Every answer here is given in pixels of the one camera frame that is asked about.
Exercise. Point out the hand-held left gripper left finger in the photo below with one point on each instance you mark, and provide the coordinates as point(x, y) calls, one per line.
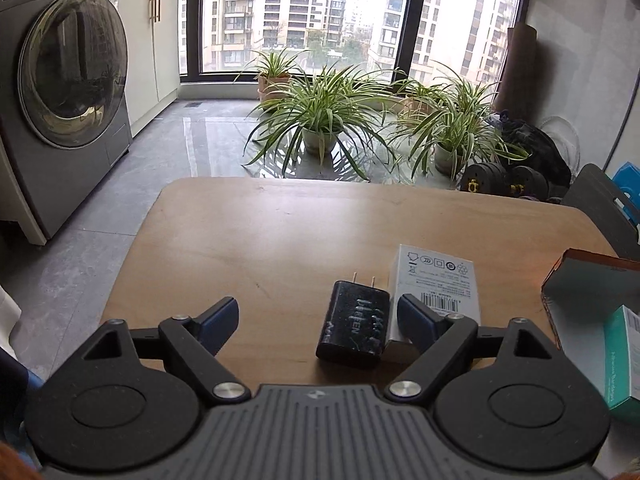
point(220, 322)

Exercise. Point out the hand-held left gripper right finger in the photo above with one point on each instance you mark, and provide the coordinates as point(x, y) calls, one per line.
point(417, 320)

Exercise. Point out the white cardboard box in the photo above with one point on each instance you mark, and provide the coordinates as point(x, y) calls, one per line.
point(435, 270)

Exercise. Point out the black power adapter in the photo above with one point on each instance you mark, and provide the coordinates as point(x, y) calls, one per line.
point(350, 325)

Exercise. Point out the orange-edged cardboard box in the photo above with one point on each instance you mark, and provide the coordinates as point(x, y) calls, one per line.
point(575, 320)

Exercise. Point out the teal cardboard box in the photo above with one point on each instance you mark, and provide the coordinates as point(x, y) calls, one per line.
point(622, 360)

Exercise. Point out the black bag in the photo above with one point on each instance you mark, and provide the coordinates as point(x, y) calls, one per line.
point(537, 145)

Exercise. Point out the grey board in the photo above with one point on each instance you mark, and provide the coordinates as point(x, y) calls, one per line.
point(597, 200)

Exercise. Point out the spider plant terracotta pot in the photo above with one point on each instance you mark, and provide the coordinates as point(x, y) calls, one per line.
point(272, 75)
point(417, 97)

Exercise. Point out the white fan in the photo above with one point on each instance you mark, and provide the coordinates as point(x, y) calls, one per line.
point(562, 135)

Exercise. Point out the blue plastic stool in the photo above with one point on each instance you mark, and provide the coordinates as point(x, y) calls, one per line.
point(629, 180)

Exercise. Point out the brown rolled mat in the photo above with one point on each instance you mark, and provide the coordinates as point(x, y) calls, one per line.
point(517, 67)

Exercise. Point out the cream cabinet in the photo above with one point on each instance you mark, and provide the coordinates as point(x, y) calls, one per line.
point(150, 50)

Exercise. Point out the grey washing machine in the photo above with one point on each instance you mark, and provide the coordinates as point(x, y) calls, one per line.
point(65, 70)

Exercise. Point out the black framed window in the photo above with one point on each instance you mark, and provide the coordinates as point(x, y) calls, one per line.
point(300, 10)

